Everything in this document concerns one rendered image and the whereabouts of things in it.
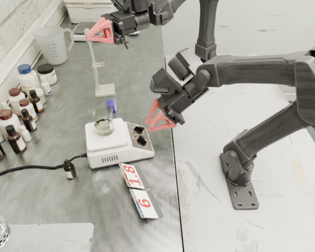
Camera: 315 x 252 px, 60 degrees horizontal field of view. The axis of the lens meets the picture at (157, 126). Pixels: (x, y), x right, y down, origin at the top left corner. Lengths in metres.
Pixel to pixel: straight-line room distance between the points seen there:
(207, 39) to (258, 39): 1.32
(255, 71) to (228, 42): 1.78
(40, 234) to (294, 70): 0.67
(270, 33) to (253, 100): 1.35
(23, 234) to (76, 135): 0.37
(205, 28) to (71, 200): 0.79
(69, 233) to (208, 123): 0.59
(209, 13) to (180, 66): 0.43
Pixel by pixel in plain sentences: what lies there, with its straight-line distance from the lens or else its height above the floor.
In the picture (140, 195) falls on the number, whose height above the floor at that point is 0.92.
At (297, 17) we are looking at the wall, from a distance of 2.49.
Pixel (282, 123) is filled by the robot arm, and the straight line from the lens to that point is 0.63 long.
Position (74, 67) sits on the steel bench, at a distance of 1.38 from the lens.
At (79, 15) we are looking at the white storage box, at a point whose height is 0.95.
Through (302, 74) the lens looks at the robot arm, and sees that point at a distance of 0.54.
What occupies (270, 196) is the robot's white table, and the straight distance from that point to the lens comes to 0.84.
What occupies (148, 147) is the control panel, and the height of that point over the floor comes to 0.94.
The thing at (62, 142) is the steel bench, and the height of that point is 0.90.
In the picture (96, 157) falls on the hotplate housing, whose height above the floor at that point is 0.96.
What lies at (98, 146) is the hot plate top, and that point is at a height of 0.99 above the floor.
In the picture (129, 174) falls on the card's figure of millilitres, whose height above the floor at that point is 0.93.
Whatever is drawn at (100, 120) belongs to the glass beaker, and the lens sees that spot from 0.78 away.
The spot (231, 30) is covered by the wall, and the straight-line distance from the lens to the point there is 2.34.
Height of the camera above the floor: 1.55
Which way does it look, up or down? 42 degrees down
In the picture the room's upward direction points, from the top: straight up
